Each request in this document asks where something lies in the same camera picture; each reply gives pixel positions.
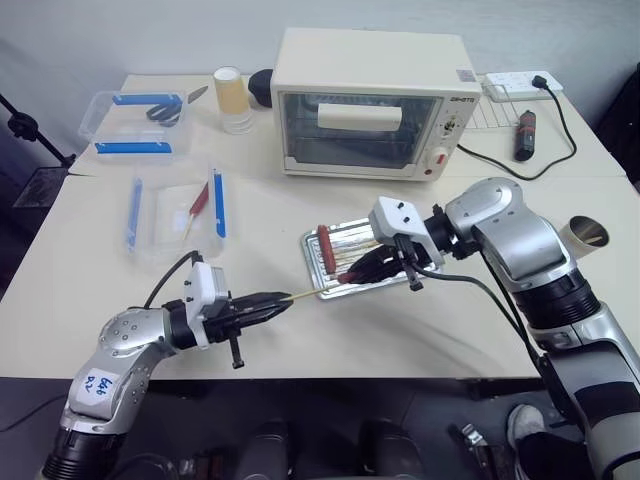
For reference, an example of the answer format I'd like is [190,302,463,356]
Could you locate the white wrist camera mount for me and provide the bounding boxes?
[183,261,232,350]
[367,195,446,270]

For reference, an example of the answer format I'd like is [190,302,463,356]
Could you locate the cream toaster oven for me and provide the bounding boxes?
[269,26,484,184]

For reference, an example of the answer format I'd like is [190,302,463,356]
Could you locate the metal wire oven rack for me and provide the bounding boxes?
[471,96,527,130]

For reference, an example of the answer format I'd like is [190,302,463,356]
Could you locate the dark floor mat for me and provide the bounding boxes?
[11,166,69,209]

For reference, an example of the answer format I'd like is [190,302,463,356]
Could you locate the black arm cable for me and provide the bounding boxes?
[143,249,204,309]
[409,266,569,419]

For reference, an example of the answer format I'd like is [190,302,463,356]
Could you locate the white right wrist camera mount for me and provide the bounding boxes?
[367,195,446,270]

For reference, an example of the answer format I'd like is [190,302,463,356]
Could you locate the clear box with blue clips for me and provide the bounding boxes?
[78,90,194,167]

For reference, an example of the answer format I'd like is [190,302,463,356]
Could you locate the black red cylindrical tool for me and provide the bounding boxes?
[514,110,538,163]

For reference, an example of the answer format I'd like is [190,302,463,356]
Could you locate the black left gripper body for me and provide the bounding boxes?
[202,294,246,371]

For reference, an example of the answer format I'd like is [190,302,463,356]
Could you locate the black tripod stand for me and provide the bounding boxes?
[0,92,77,169]

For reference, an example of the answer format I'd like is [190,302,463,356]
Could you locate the black scissors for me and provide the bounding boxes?
[145,101,182,127]

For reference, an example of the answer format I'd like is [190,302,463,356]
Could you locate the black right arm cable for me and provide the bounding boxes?
[409,266,569,419]

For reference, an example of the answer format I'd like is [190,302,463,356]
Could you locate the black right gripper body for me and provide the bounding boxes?
[387,233,427,293]

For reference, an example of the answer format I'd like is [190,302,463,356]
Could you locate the black oven power cable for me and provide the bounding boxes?
[455,74,579,182]

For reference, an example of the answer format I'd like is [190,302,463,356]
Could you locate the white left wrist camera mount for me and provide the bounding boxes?
[183,261,232,350]

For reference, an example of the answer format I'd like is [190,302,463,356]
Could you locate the skewered red sausage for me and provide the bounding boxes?
[181,181,211,242]

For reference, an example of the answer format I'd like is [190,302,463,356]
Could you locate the dark rounded shape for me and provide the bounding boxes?
[356,417,427,480]

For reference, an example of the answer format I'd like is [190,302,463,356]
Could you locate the thin wooden skewer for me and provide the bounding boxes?
[279,288,329,303]

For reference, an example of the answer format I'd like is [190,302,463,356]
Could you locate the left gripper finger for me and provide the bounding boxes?
[233,291,292,311]
[234,299,291,330]

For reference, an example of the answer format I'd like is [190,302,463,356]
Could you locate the black trouser leg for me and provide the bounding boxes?
[514,428,594,480]

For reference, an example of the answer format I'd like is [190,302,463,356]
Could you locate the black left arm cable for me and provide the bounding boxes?
[143,249,204,309]

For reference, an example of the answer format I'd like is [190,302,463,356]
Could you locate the silver metal tray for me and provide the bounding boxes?
[299,216,445,302]

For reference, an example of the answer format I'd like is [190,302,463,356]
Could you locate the white power strip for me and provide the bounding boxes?
[481,70,565,102]

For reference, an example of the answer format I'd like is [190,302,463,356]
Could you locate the metal clamp tool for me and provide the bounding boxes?
[448,421,507,480]

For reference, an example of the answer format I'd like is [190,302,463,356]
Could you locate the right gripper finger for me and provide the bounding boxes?
[347,261,403,285]
[355,245,400,270]

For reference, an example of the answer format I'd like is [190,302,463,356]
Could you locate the white shoe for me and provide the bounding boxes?
[506,403,547,452]

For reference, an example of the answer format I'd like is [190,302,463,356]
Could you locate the clear lid with blue clips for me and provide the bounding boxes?
[121,161,232,264]

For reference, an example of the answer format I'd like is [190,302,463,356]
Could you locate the black rounded object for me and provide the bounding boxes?
[247,68,274,108]

